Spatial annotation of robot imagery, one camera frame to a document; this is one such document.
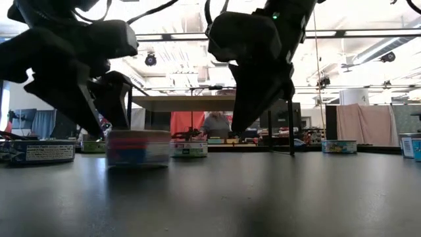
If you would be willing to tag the black partition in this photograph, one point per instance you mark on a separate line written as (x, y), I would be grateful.
(330, 123)

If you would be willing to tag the black ceiling spotlight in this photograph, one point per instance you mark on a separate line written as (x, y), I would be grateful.
(150, 60)
(388, 57)
(324, 81)

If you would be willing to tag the turquoise yellow tuna can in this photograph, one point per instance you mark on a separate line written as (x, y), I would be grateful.
(408, 146)
(338, 147)

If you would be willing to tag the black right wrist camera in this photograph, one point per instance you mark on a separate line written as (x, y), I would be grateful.
(243, 36)

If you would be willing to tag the pink draped cloth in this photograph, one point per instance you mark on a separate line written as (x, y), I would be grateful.
(365, 125)

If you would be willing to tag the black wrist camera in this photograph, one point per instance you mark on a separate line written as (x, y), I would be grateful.
(115, 39)
(243, 36)

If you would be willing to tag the dark monitor screen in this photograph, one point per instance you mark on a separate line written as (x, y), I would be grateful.
(24, 116)

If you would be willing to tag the background black robot arm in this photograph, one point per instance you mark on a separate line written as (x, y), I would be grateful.
(187, 135)

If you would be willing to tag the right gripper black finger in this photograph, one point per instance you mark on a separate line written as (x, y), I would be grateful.
(260, 89)

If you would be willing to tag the tall blue red-striped can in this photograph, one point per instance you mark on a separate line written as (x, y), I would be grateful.
(138, 149)

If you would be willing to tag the cluttered storage shelf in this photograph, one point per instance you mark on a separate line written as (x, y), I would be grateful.
(314, 136)

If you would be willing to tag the dark blue sardine tin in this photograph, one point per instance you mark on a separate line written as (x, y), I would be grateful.
(4, 153)

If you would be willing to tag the grey partition panel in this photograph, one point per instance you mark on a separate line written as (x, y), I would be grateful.
(406, 118)

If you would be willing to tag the orange hanging cloth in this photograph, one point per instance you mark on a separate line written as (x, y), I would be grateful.
(187, 120)

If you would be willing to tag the black cabinet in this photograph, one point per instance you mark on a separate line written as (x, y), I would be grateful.
(279, 118)

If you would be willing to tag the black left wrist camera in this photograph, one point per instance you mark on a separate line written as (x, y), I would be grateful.
(115, 39)

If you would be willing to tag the wooden shelf with black legs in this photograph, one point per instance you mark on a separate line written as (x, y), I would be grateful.
(184, 103)

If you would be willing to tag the black overhead light bar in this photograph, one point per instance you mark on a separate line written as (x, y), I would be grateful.
(340, 33)

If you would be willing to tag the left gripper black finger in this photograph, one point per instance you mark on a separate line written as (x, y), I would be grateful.
(65, 92)
(113, 95)

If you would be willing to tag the person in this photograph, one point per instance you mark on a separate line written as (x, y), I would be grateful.
(215, 125)

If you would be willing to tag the dark tin white label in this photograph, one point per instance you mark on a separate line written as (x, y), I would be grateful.
(49, 152)

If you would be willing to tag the white round column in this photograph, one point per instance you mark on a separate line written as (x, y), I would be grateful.
(354, 97)

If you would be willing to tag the blue curtain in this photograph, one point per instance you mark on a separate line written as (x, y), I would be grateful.
(42, 123)

